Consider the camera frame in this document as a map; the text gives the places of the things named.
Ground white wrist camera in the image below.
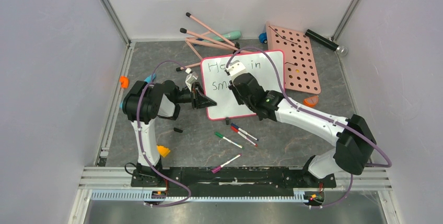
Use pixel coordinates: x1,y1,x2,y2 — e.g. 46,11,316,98
185,68,199,91
225,61,247,79

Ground red whiteboard marker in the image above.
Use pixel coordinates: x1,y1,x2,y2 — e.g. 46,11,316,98
230,126,258,147

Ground yellow orange wedge block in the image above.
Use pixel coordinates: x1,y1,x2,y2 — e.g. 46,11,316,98
157,145,171,158

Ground black marker cap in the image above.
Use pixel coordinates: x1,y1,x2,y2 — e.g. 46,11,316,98
173,127,183,133

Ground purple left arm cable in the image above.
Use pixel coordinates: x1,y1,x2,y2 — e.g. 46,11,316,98
136,60,193,208

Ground orange plastic piece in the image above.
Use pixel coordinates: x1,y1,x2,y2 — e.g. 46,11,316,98
119,76,130,89

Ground blue toy car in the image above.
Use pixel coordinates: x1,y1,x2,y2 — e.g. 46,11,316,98
259,32,268,44

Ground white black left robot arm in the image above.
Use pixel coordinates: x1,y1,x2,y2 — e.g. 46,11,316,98
122,80,217,186

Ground pink framed whiteboard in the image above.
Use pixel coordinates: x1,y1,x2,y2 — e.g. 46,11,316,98
201,50,284,121

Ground white cable comb strip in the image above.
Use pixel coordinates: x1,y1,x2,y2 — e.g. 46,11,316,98
90,189,307,203

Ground green whiteboard marker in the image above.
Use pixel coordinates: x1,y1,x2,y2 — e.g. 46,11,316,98
214,132,243,149

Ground pink easel legs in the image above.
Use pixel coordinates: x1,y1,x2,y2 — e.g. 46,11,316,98
177,11,240,72

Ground black flashlight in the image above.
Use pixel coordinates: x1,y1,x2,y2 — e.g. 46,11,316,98
305,29,348,56

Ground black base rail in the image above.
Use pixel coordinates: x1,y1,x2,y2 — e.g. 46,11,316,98
131,167,336,197

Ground orange round object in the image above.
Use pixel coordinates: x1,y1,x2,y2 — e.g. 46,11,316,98
303,95,319,108

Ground blue toy marker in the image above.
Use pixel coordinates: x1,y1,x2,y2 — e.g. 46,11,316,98
119,74,156,109

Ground teal green toy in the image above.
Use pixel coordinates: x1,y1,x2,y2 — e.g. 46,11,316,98
203,31,242,42

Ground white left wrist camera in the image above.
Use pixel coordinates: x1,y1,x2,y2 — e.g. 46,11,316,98
185,68,199,91

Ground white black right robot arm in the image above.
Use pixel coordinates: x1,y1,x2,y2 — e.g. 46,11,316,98
228,72,375,186

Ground pink perforated board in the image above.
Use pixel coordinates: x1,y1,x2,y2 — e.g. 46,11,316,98
265,22,321,95

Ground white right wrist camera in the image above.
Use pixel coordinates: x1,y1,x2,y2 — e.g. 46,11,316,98
225,61,247,79

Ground blue whiteboard marker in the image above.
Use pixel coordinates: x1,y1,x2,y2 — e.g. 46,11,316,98
231,123,259,141

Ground purple whiteboard marker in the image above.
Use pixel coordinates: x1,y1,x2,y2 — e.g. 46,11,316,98
211,154,242,174

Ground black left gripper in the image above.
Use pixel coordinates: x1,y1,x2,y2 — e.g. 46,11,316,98
173,82,217,110

